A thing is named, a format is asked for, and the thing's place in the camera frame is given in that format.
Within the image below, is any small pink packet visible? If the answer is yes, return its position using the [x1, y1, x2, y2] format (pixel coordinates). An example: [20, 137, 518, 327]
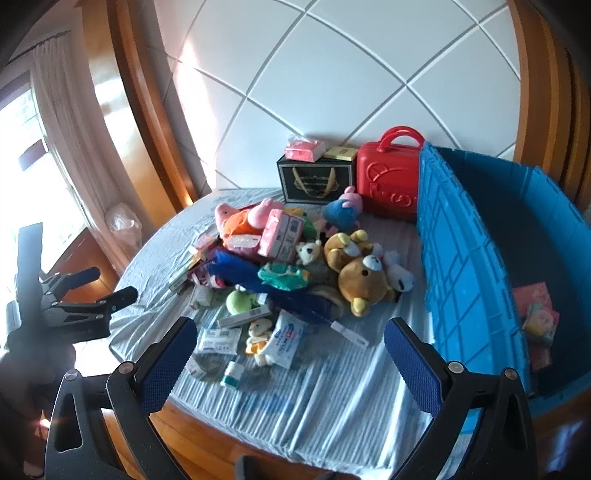
[189, 233, 218, 254]

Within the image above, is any small grey bear plush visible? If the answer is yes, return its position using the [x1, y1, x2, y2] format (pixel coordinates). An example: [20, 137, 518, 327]
[294, 239, 324, 266]

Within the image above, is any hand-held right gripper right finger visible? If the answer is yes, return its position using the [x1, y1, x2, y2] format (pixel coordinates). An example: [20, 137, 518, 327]
[383, 316, 541, 480]

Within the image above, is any pastel yellow packet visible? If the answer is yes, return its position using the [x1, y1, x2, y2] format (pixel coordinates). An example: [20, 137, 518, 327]
[522, 302, 560, 344]

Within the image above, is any black gift box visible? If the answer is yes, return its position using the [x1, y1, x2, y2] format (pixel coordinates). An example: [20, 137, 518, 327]
[276, 154, 358, 205]

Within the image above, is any blue plastic storage crate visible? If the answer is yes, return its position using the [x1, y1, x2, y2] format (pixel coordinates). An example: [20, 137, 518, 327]
[416, 142, 583, 439]

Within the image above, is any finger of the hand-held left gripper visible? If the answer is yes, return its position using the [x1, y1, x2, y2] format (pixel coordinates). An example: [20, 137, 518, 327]
[52, 285, 139, 326]
[41, 267, 101, 297]

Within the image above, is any green frog plush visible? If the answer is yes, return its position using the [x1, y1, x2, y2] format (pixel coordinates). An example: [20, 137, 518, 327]
[225, 288, 254, 315]

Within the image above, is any pink tissue multipack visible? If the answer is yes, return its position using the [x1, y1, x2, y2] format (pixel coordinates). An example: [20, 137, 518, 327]
[257, 209, 303, 259]

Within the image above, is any pig plush blue shirt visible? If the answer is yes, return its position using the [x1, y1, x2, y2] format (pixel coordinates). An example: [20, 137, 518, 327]
[322, 186, 365, 232]

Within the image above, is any white bunny plush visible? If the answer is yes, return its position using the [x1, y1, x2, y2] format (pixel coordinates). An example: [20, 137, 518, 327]
[374, 244, 415, 292]

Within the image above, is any small yellow doll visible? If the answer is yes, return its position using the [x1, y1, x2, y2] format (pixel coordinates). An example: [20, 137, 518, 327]
[245, 318, 273, 358]

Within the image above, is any long silver box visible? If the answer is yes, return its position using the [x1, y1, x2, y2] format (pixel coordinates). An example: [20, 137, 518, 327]
[330, 320, 370, 347]

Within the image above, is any bright window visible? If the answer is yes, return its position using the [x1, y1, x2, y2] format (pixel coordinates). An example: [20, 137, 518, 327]
[0, 69, 88, 296]

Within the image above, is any white curtain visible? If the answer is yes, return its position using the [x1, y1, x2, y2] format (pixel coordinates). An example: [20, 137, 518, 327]
[28, 32, 144, 259]

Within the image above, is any blue striped sheet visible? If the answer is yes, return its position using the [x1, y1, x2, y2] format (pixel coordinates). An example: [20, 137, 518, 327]
[108, 187, 462, 462]

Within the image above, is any green wet wipes pack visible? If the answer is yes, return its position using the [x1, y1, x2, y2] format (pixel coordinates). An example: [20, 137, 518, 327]
[257, 261, 309, 291]

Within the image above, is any long narrow box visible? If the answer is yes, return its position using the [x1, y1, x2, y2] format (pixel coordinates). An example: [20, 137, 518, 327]
[167, 263, 197, 292]

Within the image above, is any pink pig plush orange dress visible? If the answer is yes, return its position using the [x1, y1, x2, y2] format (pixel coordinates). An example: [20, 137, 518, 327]
[213, 198, 278, 245]

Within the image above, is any dark blue fuzzy cloth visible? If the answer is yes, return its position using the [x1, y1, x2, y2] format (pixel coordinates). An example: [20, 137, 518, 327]
[205, 256, 345, 324]

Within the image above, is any small red suitcase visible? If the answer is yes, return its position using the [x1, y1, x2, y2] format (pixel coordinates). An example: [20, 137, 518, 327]
[355, 126, 426, 223]

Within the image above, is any white wet wipes pack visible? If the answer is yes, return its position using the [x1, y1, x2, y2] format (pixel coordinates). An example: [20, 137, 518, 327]
[264, 309, 309, 370]

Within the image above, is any small green white box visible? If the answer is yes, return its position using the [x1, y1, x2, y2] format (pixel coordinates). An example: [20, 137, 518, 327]
[221, 360, 243, 388]

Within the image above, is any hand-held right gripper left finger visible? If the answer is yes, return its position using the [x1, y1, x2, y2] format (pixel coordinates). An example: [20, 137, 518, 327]
[44, 316, 199, 480]

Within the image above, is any flat white medicine box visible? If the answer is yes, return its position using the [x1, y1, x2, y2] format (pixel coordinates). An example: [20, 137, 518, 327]
[196, 327, 243, 355]

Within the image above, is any pink tissue packet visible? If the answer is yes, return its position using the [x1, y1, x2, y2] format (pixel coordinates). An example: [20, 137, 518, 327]
[284, 137, 328, 163]

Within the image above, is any clear plastic bag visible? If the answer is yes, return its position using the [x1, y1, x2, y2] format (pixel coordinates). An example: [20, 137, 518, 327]
[105, 203, 143, 250]

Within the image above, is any brown bear plush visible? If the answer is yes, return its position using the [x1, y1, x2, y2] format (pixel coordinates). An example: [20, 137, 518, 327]
[323, 229, 398, 318]

